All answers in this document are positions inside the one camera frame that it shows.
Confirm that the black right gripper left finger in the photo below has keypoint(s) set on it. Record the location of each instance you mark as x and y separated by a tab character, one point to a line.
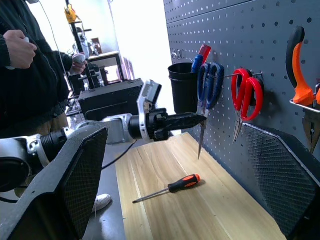
75	187

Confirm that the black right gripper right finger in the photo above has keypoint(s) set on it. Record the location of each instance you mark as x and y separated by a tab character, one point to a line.
282	180

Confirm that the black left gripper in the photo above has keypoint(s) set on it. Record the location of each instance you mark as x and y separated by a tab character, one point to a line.
160	123

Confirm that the orange and black pliers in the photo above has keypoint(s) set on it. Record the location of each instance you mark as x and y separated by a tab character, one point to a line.
298	85

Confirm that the dark grey metal pegboard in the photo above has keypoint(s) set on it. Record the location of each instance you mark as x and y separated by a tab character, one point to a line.
250	37

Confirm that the person's left hand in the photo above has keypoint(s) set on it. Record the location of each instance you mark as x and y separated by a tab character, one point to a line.
78	68

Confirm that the person's right hand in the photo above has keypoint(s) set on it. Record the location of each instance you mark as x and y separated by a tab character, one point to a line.
21	51

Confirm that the black cup holder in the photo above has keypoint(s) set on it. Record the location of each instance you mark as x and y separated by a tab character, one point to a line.
182	95

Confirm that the white sneaker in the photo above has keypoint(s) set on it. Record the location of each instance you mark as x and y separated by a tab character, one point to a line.
102	201

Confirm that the orange and black screwdriver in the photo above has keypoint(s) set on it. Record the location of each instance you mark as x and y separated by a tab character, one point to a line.
185	181

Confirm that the silver scissors hook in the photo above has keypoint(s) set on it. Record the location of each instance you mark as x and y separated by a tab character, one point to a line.
230	75

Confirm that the black equipment case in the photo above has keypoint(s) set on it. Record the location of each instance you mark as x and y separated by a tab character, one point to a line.
112	100

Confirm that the wooden desk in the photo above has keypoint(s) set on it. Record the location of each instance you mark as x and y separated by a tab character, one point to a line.
105	55

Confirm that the person in black jacket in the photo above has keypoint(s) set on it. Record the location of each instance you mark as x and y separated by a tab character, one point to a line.
32	87

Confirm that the black metal stand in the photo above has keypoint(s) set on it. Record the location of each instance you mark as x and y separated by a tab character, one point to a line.
77	37

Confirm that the yellow device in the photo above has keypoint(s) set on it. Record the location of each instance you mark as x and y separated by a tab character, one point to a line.
70	15

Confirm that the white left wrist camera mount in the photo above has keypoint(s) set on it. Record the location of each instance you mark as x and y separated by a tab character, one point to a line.
147	92

